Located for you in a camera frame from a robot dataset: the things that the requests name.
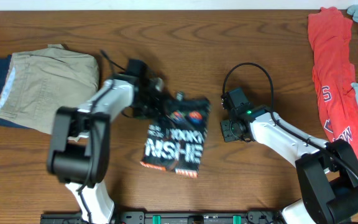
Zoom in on folded khaki pants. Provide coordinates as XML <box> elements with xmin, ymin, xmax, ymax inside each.
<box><xmin>0</xmin><ymin>44</ymin><xmax>99</xmax><ymax>134</ymax></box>

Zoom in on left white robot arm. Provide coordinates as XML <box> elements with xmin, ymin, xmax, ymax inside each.
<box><xmin>47</xmin><ymin>74</ymin><xmax>164</xmax><ymax>223</ymax></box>

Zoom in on black orange patterned jersey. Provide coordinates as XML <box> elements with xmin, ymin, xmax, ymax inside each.
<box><xmin>140</xmin><ymin>98</ymin><xmax>211</xmax><ymax>179</ymax></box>

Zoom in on red t-shirt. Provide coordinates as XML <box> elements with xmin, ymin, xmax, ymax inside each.
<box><xmin>308</xmin><ymin>7</ymin><xmax>358</xmax><ymax>159</ymax></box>

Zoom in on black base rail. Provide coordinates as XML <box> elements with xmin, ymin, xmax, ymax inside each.
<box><xmin>40</xmin><ymin>210</ymin><xmax>288</xmax><ymax>224</ymax></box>

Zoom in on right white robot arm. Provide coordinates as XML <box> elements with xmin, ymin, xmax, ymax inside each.
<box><xmin>221</xmin><ymin>103</ymin><xmax>358</xmax><ymax>224</ymax></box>

